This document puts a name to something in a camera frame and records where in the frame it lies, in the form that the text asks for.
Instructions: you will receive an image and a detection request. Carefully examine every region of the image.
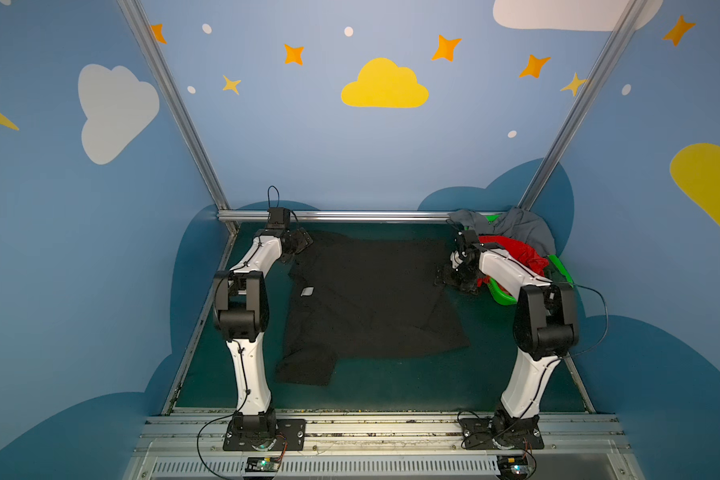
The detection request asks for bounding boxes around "green plastic basket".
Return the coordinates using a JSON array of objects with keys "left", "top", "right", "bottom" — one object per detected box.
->
[{"left": 480, "top": 214, "right": 572, "bottom": 305}]

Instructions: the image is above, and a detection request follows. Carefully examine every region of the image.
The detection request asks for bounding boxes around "table rail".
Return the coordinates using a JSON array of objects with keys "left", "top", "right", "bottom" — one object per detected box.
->
[
  {"left": 150, "top": 218, "right": 238, "bottom": 416},
  {"left": 564, "top": 356, "right": 596, "bottom": 414}
]

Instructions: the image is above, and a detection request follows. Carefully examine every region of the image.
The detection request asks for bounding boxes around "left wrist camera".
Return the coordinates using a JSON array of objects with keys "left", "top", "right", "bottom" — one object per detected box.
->
[{"left": 266, "top": 207, "right": 292, "bottom": 230}]

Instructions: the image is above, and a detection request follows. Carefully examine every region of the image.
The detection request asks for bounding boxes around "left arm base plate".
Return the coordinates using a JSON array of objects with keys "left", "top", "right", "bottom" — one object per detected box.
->
[{"left": 222, "top": 416, "right": 307, "bottom": 452}]

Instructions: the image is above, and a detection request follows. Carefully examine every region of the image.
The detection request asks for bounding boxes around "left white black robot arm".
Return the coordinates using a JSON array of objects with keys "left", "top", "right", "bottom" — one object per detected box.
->
[{"left": 213, "top": 226, "right": 312, "bottom": 441}]

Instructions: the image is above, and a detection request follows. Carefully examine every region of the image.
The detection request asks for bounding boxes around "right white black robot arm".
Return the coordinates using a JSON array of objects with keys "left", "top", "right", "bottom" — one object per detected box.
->
[{"left": 439, "top": 230, "right": 579, "bottom": 448}]

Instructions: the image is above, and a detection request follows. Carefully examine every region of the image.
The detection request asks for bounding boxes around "red t shirt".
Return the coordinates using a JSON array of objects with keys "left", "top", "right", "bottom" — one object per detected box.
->
[{"left": 477, "top": 235, "right": 553, "bottom": 294}]

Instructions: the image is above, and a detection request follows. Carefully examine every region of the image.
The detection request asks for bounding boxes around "left controller board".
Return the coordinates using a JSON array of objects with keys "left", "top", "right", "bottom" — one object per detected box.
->
[{"left": 245, "top": 457, "right": 281, "bottom": 474}]

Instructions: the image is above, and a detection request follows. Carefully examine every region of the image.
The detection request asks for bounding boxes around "aluminium frame post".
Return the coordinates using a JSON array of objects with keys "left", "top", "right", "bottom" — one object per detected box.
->
[
  {"left": 117, "top": 0, "right": 230, "bottom": 211},
  {"left": 517, "top": 0, "right": 648, "bottom": 210}
]

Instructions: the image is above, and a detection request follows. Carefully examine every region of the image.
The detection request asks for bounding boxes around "grey t shirt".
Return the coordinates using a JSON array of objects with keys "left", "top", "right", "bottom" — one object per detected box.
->
[{"left": 448, "top": 207, "right": 557, "bottom": 257}]

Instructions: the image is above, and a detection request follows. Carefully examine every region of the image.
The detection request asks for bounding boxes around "right side table rail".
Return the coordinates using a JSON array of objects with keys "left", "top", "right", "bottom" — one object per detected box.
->
[{"left": 564, "top": 356, "right": 596, "bottom": 414}]

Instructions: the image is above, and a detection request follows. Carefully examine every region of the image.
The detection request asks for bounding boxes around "front aluminium rail bed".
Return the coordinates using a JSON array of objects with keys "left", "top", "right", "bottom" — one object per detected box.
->
[{"left": 123, "top": 409, "right": 645, "bottom": 479}]

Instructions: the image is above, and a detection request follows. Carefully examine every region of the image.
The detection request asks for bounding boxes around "black t shirt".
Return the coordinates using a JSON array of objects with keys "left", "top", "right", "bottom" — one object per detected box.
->
[{"left": 275, "top": 231, "right": 470, "bottom": 386}]

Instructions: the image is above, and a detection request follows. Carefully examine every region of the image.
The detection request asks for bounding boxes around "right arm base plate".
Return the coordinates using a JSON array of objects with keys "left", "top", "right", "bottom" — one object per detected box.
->
[{"left": 458, "top": 416, "right": 545, "bottom": 450}]

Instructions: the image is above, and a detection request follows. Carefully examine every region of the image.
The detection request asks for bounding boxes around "right aluminium frame post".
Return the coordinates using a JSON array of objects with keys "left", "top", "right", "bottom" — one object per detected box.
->
[{"left": 517, "top": 0, "right": 648, "bottom": 210}]

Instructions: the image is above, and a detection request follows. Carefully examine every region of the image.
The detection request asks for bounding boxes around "back aluminium frame rail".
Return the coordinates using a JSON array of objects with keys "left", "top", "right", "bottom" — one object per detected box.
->
[{"left": 217, "top": 210, "right": 450, "bottom": 224}]

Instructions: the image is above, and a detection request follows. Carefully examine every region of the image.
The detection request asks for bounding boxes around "right controller board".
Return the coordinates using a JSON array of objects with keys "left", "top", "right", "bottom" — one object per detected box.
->
[{"left": 497, "top": 456, "right": 533, "bottom": 480}]

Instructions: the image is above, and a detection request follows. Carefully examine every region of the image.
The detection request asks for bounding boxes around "controller board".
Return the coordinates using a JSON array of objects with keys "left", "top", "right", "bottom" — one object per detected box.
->
[
  {"left": 497, "top": 456, "right": 533, "bottom": 480},
  {"left": 245, "top": 457, "right": 281, "bottom": 474}
]

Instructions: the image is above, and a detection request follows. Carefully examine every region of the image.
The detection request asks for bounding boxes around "left side table rail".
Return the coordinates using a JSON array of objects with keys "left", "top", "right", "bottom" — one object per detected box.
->
[{"left": 150, "top": 218, "right": 238, "bottom": 416}]

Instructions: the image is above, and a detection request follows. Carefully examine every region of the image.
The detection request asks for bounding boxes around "left aluminium frame post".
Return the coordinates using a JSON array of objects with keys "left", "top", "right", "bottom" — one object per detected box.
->
[{"left": 117, "top": 0, "right": 230, "bottom": 211}]

